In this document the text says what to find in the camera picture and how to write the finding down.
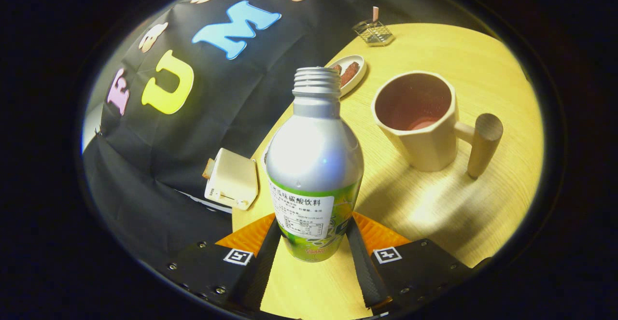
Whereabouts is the black backdrop cloth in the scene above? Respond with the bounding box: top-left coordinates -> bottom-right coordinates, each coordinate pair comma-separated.
82,0 -> 483,263

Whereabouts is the light wooden table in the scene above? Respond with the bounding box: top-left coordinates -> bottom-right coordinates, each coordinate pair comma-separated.
232,23 -> 545,320

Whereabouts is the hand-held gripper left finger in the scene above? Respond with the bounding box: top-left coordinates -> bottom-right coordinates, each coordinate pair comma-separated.
167,213 -> 281,314

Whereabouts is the white toaster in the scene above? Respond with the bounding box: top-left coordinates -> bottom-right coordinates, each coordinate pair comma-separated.
204,148 -> 259,210

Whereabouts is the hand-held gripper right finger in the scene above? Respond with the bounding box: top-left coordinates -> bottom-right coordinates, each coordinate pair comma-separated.
345,213 -> 492,317

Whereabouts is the white round plate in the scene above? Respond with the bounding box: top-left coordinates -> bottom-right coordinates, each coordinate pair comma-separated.
326,55 -> 367,97

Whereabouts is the cream cup with wooden handle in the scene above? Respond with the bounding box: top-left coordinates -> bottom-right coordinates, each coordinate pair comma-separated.
371,71 -> 504,180

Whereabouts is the silver green-label juice bottle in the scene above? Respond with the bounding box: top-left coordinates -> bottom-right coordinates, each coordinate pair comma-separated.
265,67 -> 365,263

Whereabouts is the small wire mesh holder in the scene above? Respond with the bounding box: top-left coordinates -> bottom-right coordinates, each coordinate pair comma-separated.
352,20 -> 394,46

